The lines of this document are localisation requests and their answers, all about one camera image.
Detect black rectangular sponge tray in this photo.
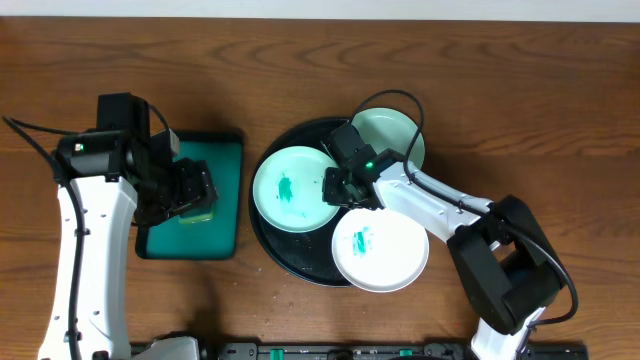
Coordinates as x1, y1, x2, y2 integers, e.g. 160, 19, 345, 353
135, 131, 243, 260

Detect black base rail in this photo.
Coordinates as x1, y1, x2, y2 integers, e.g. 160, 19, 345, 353
129, 339, 587, 360

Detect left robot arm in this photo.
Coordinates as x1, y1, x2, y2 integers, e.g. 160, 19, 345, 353
38, 93, 218, 359

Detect yellow green sponge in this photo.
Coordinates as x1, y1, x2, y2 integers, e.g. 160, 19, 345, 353
178, 207, 215, 224

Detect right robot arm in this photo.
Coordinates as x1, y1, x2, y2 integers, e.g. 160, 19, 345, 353
322, 150, 577, 359

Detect white plate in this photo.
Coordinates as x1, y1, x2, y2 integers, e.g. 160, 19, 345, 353
331, 209, 429, 293

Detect round black tray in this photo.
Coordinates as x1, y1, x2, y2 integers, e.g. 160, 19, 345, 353
249, 117, 351, 287

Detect mint plate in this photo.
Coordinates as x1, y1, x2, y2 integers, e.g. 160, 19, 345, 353
252, 146, 339, 233
352, 108, 418, 155

